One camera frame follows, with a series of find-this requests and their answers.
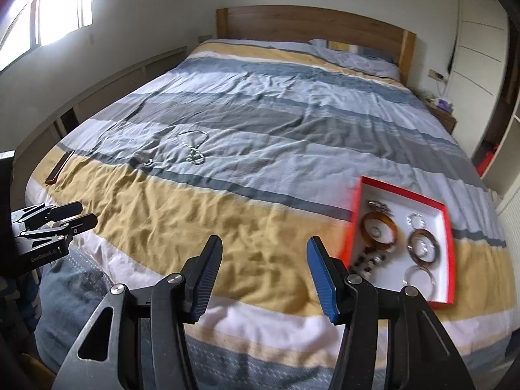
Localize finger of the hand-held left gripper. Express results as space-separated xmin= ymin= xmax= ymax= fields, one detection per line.
xmin=17 ymin=212 xmax=98 ymax=249
xmin=10 ymin=201 xmax=82 ymax=227

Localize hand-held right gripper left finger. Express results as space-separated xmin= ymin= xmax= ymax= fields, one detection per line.
xmin=51 ymin=235 xmax=223 ymax=390

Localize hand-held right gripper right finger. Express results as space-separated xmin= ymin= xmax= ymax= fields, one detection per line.
xmin=306 ymin=236 xmax=478 ymax=390

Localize brown beaded bracelet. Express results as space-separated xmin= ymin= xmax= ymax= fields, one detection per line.
xmin=349 ymin=248 xmax=387 ymax=280

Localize amber bangle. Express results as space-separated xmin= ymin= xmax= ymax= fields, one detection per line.
xmin=359 ymin=210 xmax=401 ymax=249

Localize thin gold bangle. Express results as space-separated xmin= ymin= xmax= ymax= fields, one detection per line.
xmin=402 ymin=265 xmax=438 ymax=294

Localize silver charm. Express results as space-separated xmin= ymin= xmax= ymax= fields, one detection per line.
xmin=367 ymin=199 xmax=393 ymax=215

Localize dark olive bangle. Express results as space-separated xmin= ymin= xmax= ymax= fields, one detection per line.
xmin=405 ymin=230 xmax=441 ymax=269

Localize red cardboard box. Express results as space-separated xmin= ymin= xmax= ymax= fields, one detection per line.
xmin=340 ymin=176 xmax=455 ymax=310

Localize person's leg in jeans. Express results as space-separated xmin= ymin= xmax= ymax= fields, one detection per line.
xmin=34 ymin=248 xmax=118 ymax=374

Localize striped bed with headboard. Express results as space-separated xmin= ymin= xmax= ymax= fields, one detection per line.
xmin=25 ymin=38 xmax=514 ymax=390

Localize wooden nightstand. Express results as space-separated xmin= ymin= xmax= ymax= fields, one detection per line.
xmin=422 ymin=95 xmax=458 ymax=133

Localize red item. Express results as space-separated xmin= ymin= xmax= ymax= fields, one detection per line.
xmin=475 ymin=144 xmax=499 ymax=178

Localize window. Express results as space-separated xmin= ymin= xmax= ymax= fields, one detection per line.
xmin=0 ymin=0 xmax=113 ymax=71

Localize light purple pillow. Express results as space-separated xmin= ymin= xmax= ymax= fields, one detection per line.
xmin=309 ymin=38 xmax=401 ymax=80

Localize white shelf unit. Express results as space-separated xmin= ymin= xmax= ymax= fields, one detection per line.
xmin=481 ymin=101 xmax=520 ymax=196

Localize striped pillow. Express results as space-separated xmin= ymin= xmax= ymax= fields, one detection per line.
xmin=328 ymin=41 xmax=393 ymax=64

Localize wooden headboard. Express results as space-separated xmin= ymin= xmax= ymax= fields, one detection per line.
xmin=216 ymin=5 xmax=417 ymax=86

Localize white wardrobe door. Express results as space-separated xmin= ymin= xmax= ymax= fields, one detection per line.
xmin=447 ymin=0 xmax=511 ymax=159

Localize silver chain necklace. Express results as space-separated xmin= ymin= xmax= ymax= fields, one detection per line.
xmin=179 ymin=130 xmax=208 ymax=166

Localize low beige wall cabinet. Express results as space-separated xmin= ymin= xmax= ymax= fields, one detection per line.
xmin=0 ymin=46 xmax=188 ymax=156

